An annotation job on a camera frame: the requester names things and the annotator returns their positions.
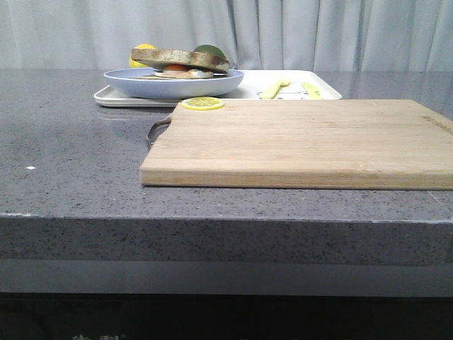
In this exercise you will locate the left yellow lemon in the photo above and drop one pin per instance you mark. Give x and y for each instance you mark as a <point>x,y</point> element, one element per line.
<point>135,64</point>

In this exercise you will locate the yellow plastic fork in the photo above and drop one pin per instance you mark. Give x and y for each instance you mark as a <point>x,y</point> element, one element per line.
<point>273,89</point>

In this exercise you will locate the yellow plastic knife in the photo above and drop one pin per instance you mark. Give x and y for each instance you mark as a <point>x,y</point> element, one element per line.
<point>313,92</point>

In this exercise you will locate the grey curtain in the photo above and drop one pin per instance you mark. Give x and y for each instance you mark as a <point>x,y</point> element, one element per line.
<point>312,35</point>

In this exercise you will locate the fried egg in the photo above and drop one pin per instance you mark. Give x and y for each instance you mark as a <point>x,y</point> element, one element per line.
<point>178,71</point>

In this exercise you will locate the cream bear tray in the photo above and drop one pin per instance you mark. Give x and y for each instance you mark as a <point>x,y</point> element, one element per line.
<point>254,81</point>

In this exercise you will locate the metal cutting board handle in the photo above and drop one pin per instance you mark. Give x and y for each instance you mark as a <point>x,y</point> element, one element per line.
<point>157,128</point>

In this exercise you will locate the green lime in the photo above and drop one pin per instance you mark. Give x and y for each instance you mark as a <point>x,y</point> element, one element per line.
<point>211,49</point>

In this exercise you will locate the lemon slice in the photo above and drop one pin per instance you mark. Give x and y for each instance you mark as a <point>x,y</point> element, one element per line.
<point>203,103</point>

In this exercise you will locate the wooden cutting board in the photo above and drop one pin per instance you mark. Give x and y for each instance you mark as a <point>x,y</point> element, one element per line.
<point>339,144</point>

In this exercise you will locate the bread slice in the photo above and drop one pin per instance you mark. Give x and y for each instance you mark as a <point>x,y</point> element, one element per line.
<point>153,77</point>
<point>160,58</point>

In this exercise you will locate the light blue round plate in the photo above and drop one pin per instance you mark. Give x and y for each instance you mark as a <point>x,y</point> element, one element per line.
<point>171,89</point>

